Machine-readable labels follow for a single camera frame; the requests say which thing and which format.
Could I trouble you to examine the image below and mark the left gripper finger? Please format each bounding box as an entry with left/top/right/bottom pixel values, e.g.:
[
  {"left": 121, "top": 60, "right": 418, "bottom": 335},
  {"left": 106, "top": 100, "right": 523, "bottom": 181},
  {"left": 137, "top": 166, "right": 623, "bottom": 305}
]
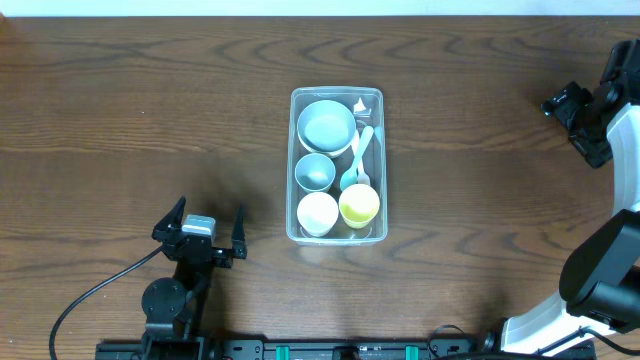
[
  {"left": 231, "top": 207, "right": 247, "bottom": 259},
  {"left": 151, "top": 196, "right": 186, "bottom": 243}
]

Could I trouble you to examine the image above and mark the white cup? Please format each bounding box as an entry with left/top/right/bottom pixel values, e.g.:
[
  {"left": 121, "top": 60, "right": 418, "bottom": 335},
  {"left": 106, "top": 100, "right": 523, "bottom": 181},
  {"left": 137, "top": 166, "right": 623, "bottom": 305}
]
[{"left": 296, "top": 192, "right": 339, "bottom": 237}]

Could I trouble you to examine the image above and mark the grey cup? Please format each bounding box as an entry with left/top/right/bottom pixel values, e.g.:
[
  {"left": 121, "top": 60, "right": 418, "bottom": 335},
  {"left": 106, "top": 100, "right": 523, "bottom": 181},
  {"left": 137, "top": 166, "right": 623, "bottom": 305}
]
[{"left": 294, "top": 153, "right": 336, "bottom": 193}]

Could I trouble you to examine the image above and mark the yellow cup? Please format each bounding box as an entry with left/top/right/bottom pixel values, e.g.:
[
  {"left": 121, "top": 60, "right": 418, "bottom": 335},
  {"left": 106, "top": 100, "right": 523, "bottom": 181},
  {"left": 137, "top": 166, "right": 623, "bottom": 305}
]
[{"left": 338, "top": 184, "right": 380, "bottom": 229}]

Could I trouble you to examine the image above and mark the mint green spoon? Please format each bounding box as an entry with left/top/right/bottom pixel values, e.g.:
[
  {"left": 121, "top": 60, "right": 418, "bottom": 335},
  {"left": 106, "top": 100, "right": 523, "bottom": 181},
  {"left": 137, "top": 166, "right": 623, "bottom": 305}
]
[{"left": 339, "top": 126, "right": 374, "bottom": 191}]

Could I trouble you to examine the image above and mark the white bowl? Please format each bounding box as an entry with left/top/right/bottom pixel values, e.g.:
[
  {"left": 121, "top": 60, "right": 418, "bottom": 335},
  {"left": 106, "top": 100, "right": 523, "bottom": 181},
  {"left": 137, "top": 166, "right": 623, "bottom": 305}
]
[{"left": 301, "top": 142, "right": 352, "bottom": 159}]

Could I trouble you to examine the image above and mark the grey bowl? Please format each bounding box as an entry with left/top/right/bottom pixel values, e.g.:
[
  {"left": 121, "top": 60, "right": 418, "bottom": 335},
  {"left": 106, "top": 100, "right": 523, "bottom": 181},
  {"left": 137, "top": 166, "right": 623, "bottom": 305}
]
[{"left": 296, "top": 100, "right": 356, "bottom": 151}]

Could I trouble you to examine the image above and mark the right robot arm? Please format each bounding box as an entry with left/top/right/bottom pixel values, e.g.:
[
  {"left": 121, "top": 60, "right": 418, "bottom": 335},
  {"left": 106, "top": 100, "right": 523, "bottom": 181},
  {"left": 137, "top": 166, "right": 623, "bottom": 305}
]
[{"left": 481, "top": 40, "right": 639, "bottom": 359}]

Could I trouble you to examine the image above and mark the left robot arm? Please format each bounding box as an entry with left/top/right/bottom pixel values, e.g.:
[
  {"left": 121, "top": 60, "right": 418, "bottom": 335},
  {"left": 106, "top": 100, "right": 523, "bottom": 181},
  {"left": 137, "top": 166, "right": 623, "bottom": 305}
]
[{"left": 141, "top": 197, "right": 247, "bottom": 356}]

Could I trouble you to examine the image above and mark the clear plastic container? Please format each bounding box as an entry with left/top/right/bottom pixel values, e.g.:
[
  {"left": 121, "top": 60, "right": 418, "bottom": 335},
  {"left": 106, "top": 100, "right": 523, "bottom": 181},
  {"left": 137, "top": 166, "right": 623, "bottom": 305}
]
[{"left": 286, "top": 86, "right": 388, "bottom": 246}]

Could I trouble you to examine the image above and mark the left black cable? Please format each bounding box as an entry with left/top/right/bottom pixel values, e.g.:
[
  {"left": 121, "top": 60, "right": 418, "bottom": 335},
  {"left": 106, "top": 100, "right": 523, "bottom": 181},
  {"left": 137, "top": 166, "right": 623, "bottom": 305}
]
[{"left": 48, "top": 244, "right": 166, "bottom": 360}]

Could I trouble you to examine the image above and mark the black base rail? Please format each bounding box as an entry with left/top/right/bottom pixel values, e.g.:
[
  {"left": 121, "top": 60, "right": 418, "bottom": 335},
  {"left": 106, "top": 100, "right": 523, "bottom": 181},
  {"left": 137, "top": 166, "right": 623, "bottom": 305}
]
[{"left": 94, "top": 335, "right": 597, "bottom": 360}]

